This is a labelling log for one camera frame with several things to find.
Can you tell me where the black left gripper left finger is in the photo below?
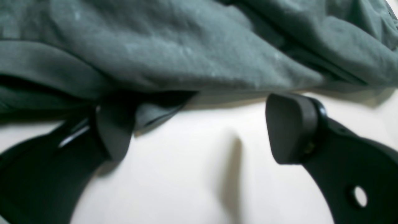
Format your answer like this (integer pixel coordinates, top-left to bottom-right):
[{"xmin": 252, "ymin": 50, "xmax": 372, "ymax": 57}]
[{"xmin": 0, "ymin": 103, "xmax": 136, "ymax": 224}]

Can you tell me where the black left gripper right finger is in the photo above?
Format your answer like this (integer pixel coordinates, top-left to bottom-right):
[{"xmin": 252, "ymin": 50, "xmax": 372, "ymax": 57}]
[{"xmin": 265, "ymin": 93, "xmax": 398, "ymax": 224}]

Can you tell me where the dark grey t-shirt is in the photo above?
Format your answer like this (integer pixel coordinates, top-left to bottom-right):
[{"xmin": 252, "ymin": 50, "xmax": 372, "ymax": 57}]
[{"xmin": 1, "ymin": 0, "xmax": 397, "ymax": 128}]

